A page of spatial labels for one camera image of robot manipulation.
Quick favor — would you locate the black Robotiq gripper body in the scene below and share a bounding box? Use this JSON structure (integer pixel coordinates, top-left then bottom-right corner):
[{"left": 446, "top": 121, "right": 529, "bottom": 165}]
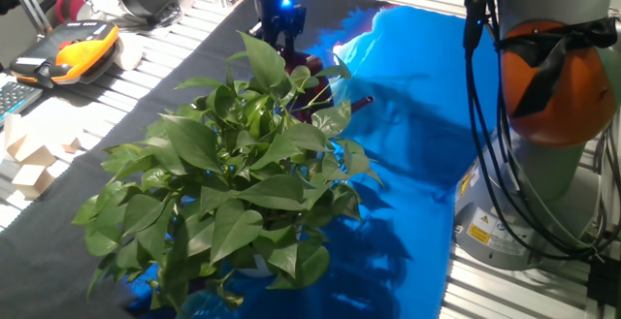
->
[{"left": 253, "top": 0, "right": 309, "bottom": 33}]

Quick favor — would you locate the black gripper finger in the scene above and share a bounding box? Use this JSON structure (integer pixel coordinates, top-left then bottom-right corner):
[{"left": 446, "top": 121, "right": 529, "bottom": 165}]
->
[
  {"left": 260, "top": 26, "right": 281, "bottom": 49},
  {"left": 283, "top": 23, "right": 306, "bottom": 56}
]

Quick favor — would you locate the dark red watering can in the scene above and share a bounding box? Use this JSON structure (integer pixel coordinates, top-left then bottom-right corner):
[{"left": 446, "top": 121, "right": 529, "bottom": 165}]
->
[{"left": 278, "top": 49, "right": 376, "bottom": 124}]

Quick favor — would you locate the green pothos plant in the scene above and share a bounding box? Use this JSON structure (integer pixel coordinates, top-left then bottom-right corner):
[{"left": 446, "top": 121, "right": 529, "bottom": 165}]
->
[{"left": 72, "top": 30, "right": 384, "bottom": 313}]

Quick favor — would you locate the white plant pot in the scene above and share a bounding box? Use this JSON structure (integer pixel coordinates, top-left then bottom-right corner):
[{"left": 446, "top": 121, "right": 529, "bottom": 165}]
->
[{"left": 237, "top": 253, "right": 277, "bottom": 279}]

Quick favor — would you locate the blue and grey printed cloth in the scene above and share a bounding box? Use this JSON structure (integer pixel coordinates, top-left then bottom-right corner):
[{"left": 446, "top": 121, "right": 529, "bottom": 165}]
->
[{"left": 0, "top": 0, "right": 501, "bottom": 319}]

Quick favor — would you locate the orange black teach pendant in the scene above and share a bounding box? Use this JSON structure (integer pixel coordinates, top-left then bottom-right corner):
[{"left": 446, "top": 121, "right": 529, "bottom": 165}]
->
[{"left": 9, "top": 18, "right": 121, "bottom": 90}]

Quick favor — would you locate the red plastic object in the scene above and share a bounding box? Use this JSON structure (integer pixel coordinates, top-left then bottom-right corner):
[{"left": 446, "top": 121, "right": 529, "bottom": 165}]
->
[{"left": 54, "top": 0, "right": 98, "bottom": 24}]

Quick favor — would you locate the black computer keyboard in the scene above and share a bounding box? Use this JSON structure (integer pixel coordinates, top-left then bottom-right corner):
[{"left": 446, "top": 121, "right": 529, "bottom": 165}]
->
[{"left": 0, "top": 80, "right": 44, "bottom": 127}]

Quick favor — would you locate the wooden wedge block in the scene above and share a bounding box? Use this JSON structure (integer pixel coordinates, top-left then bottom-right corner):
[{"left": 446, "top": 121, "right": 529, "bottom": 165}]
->
[{"left": 5, "top": 134, "right": 57, "bottom": 168}]

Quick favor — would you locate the wooden cube block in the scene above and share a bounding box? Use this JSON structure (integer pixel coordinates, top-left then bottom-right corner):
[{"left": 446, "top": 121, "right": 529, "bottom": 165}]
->
[{"left": 10, "top": 163, "right": 55, "bottom": 200}]

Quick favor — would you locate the black connector box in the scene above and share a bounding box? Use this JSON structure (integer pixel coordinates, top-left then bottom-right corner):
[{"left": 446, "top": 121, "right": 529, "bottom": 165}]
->
[{"left": 586, "top": 255, "right": 621, "bottom": 308}]

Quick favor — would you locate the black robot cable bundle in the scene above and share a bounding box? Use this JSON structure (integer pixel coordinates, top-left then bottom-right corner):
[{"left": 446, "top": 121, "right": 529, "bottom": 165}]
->
[{"left": 463, "top": 0, "right": 621, "bottom": 262}]

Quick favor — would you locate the black ribbon strap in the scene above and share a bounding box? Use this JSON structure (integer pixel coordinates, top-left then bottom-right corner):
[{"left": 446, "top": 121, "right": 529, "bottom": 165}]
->
[{"left": 497, "top": 16, "right": 618, "bottom": 119}]

